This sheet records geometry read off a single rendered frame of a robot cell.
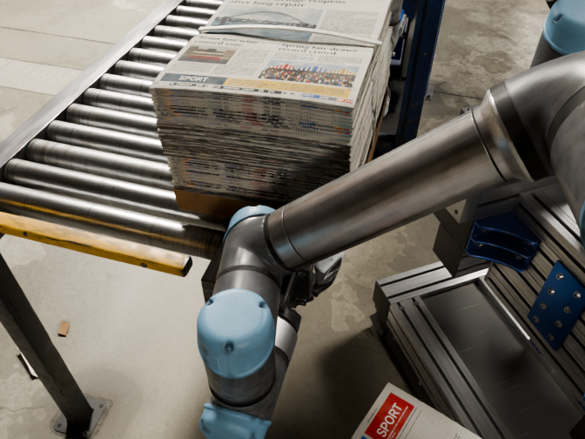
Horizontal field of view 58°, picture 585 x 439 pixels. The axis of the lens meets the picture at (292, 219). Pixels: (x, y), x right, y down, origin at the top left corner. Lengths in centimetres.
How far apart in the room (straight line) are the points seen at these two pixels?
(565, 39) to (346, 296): 107
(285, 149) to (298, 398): 98
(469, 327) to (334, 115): 95
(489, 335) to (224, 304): 107
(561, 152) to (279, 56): 46
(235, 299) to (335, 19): 52
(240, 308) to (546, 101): 32
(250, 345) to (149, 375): 116
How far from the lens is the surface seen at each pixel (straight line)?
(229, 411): 60
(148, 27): 149
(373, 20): 89
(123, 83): 126
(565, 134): 45
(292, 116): 70
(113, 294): 185
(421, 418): 65
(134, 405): 162
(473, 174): 51
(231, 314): 52
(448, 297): 155
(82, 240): 86
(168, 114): 77
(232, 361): 51
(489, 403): 138
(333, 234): 55
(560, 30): 100
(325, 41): 84
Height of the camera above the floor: 140
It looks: 45 degrees down
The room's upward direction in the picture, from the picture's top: straight up
